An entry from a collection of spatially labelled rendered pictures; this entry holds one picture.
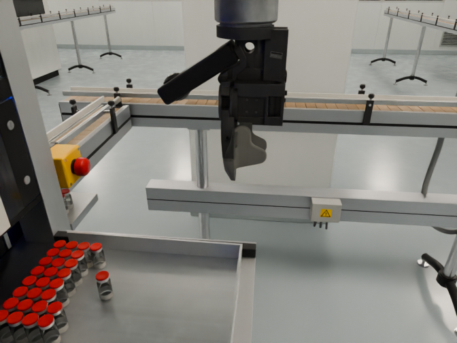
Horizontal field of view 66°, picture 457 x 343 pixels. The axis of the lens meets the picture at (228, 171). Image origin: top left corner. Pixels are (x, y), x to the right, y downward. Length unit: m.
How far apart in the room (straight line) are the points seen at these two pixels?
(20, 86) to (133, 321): 0.42
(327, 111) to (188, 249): 0.85
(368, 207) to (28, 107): 1.31
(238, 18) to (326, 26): 1.51
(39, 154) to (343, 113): 1.02
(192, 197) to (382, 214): 0.81
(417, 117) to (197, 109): 0.80
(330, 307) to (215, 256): 1.21
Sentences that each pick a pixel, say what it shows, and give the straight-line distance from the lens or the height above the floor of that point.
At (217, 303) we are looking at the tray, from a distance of 0.61.
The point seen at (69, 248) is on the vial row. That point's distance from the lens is 0.70.
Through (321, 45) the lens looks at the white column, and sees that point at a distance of 1.93.
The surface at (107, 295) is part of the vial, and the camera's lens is 0.64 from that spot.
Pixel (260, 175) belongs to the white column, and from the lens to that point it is 2.15.
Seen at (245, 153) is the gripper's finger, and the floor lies 1.14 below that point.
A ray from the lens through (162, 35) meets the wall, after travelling 8.80.
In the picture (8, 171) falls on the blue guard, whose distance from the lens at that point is 0.67.
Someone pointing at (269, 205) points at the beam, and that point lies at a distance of 1.55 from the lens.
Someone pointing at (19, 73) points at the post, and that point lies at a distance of 0.69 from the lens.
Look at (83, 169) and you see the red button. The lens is 0.80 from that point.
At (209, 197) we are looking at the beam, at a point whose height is 0.52.
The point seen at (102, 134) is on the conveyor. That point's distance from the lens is 1.21.
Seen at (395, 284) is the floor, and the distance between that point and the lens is 2.06.
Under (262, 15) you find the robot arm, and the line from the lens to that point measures 0.43.
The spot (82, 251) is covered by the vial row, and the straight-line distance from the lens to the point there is 0.68.
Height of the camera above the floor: 1.34
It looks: 28 degrees down
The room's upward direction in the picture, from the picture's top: straight up
